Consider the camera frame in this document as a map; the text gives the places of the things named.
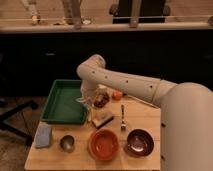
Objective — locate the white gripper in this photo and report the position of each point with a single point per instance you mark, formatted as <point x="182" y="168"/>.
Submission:
<point x="88" y="90"/>

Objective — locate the light blue towel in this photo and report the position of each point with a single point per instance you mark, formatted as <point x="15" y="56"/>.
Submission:
<point x="85" y="101"/>

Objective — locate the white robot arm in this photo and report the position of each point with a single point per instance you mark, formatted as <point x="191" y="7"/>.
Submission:
<point x="186" y="125"/>

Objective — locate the green plastic tray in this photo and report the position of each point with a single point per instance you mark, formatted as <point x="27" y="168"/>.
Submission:
<point x="62" y="106"/>

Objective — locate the jar with white lid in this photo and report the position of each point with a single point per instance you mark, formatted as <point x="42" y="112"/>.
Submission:
<point x="101" y="97"/>

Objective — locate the orange round fruit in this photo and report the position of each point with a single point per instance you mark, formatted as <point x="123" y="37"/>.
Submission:
<point x="117" y="95"/>

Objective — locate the black and white eraser block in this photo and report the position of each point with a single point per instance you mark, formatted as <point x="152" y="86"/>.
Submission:
<point x="102" y="119"/>

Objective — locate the metal fork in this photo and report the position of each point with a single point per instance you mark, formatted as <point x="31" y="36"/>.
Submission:
<point x="123" y="124"/>

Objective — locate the orange bowl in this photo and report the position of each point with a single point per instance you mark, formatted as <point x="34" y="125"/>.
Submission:
<point x="103" y="145"/>

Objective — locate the small metal cup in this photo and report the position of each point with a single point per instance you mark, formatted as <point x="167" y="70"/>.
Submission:
<point x="67" y="143"/>

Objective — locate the blue sponge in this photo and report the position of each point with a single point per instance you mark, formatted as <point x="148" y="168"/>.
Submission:
<point x="43" y="136"/>

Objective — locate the dark purple bowl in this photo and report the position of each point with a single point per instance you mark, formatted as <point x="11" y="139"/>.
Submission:
<point x="140" y="143"/>

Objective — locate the black chair background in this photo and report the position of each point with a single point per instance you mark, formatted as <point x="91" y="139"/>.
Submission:
<point x="151" y="11"/>

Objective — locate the wooden handled brush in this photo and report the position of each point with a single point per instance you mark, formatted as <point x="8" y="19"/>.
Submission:
<point x="144" y="102"/>

